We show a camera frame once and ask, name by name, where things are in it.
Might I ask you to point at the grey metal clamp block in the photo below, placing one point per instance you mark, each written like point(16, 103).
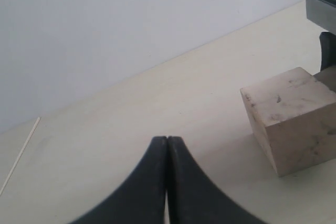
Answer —
point(322, 13)

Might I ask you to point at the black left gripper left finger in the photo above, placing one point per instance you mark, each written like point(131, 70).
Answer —
point(141, 197)

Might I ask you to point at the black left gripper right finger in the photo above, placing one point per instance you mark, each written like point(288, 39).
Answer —
point(192, 196)

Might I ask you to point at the largest wooden cube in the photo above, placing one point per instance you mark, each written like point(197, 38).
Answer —
point(292, 116)

